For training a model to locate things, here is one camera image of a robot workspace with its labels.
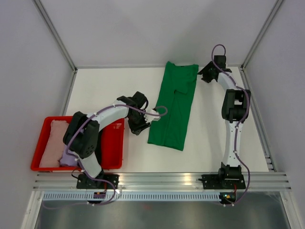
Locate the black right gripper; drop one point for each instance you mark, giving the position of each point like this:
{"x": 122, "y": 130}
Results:
{"x": 205, "y": 71}

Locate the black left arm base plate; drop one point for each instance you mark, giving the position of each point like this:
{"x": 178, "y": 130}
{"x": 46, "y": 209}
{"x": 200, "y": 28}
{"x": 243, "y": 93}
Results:
{"x": 112, "y": 182}

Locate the aluminium frame post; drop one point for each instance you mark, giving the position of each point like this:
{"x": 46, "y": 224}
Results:
{"x": 267, "y": 23}
{"x": 49, "y": 24}

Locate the green t shirt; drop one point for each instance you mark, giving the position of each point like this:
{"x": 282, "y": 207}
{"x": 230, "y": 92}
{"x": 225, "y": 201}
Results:
{"x": 176, "y": 94}

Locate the lavender rolled t shirt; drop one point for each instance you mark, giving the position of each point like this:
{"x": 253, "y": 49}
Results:
{"x": 68, "y": 160}

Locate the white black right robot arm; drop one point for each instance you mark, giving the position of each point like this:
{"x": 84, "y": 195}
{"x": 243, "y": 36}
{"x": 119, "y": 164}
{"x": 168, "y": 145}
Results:
{"x": 235, "y": 110}

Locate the aluminium mounting rail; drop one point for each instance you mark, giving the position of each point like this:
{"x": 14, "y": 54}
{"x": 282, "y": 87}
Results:
{"x": 180, "y": 182}

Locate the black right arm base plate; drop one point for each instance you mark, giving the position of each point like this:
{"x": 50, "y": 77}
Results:
{"x": 214, "y": 181}

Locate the aluminium frame post left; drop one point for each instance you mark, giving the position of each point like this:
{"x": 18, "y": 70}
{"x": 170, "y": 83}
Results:
{"x": 49, "y": 24}

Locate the red plastic bin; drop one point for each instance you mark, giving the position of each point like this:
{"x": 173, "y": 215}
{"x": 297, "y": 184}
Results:
{"x": 111, "y": 145}

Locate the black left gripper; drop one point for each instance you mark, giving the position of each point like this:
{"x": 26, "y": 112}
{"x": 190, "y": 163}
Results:
{"x": 137, "y": 130}

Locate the white slotted cable duct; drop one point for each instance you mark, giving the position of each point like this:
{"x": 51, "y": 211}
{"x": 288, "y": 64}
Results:
{"x": 132, "y": 196}

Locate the pink rolled t shirt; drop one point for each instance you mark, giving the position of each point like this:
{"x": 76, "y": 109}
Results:
{"x": 54, "y": 148}

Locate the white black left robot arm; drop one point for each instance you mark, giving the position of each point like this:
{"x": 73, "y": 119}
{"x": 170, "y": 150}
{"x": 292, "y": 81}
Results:
{"x": 83, "y": 135}

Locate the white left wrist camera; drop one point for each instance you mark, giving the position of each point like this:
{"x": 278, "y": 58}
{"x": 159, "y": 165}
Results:
{"x": 152, "y": 115}

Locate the aluminium frame post right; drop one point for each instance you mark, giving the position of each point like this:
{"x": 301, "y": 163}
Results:
{"x": 267, "y": 23}

